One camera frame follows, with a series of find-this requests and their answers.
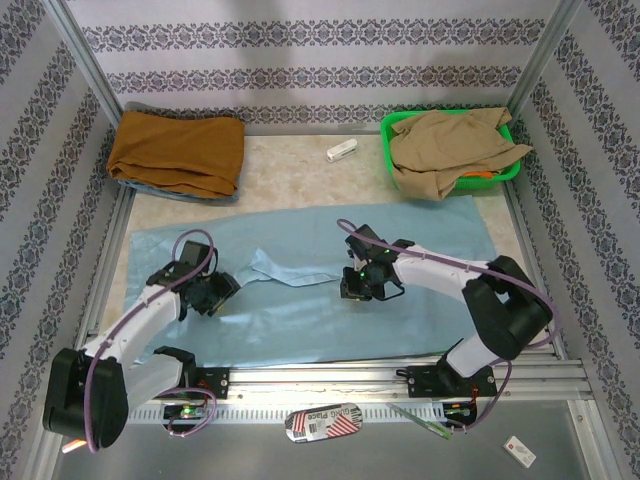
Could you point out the light blue trousers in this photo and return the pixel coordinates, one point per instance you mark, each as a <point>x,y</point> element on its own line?
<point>300,320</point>

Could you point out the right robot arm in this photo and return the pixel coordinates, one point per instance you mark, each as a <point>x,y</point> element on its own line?
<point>435,275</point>

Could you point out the brown folded trousers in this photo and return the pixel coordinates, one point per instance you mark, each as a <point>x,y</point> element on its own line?
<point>175,150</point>

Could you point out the beige trousers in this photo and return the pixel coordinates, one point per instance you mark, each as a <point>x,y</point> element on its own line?
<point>450,145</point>

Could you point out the slotted metal strip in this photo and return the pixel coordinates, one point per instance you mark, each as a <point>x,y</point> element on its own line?
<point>250,412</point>

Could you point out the small white plastic device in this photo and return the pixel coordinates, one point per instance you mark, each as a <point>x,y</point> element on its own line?
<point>342,151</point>

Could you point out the green plastic basket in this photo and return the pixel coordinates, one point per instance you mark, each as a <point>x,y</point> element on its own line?
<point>387,135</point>

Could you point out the orange item in basket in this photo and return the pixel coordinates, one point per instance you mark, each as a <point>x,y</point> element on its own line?
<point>482,174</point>

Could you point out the green pen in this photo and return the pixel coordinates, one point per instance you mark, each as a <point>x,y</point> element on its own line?
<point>420,422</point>

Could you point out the orange marker pen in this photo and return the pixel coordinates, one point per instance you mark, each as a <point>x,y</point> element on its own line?
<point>72,446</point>

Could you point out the small white card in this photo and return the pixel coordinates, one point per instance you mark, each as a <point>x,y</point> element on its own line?
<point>520,451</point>

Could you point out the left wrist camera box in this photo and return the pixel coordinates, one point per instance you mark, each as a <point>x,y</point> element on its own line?
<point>195,255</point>

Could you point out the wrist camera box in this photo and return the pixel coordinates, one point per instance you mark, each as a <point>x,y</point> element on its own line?
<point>367,235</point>
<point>195,255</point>

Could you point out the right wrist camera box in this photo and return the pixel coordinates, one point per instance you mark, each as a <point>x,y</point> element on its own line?
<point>367,235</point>

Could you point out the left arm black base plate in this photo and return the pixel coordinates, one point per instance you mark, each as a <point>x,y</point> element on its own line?
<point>212,382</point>

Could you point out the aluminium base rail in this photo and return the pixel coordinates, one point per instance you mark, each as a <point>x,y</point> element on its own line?
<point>320,380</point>

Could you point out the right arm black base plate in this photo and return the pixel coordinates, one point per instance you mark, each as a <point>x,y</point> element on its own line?
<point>425,382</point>

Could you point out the aluminium corner post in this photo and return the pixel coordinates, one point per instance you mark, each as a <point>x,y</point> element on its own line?
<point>542,60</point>
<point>85,55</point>

